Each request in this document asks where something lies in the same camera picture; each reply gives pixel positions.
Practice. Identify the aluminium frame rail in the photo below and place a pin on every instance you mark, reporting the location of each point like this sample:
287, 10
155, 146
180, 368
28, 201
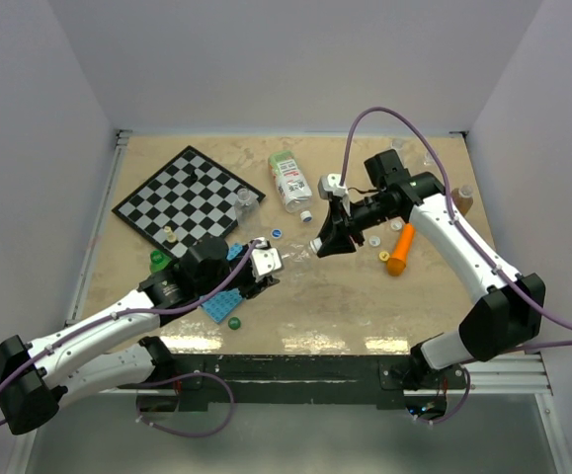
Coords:
122, 137

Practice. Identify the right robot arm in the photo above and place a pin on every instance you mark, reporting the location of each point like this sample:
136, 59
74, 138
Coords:
505, 303

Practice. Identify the blue studded baseplate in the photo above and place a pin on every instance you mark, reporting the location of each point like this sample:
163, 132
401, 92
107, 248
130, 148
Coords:
220, 306

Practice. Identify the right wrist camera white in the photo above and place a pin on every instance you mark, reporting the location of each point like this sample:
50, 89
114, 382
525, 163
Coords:
330, 186

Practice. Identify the clear bottle back row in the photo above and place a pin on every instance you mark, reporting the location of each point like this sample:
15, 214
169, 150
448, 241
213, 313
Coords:
399, 144

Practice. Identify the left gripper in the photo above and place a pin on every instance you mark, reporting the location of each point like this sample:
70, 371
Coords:
253, 287

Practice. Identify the black white chessboard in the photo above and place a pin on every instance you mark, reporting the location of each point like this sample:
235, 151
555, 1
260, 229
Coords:
192, 210

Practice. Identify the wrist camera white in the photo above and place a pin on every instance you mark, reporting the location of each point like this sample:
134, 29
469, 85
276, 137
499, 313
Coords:
265, 259
330, 186

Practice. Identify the orange plastic carrot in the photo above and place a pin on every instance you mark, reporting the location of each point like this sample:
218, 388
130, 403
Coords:
397, 262

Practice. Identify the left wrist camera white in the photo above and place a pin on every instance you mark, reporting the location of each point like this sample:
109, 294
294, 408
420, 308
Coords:
265, 259

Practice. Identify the orange tea bottle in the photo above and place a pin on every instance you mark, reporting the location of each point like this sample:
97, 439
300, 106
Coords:
463, 198

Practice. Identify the green bottle cap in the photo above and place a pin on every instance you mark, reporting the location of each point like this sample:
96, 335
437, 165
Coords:
234, 323

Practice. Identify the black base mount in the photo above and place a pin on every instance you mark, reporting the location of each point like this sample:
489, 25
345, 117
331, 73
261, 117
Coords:
375, 380

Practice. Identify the green plastic bottle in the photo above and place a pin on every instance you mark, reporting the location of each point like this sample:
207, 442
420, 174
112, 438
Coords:
158, 261

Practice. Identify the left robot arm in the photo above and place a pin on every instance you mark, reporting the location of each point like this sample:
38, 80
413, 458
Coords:
112, 348

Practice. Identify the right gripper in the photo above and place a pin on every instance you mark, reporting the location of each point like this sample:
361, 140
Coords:
336, 239

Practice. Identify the juice bottle with white label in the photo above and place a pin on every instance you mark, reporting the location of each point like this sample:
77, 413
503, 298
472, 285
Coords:
291, 185

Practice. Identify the cream chess piece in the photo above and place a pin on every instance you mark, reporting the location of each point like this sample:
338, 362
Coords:
170, 234

